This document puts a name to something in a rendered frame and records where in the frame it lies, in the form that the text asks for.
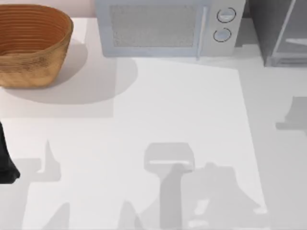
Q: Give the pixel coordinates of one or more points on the microwave oven door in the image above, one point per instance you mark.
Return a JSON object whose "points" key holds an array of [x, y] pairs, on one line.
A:
{"points": [[153, 26]]}

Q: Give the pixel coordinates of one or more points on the microwave knob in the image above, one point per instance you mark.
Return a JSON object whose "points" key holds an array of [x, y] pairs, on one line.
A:
{"points": [[222, 35], [226, 14]]}

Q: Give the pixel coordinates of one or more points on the pale microwave oven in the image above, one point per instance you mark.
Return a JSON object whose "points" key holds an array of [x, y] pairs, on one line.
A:
{"points": [[237, 24]]}

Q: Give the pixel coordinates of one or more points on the woven brown basket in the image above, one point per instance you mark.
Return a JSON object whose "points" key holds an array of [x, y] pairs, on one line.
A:
{"points": [[28, 64]]}

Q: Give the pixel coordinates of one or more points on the grey cabinet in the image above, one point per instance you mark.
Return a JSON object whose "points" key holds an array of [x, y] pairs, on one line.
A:
{"points": [[283, 36]]}

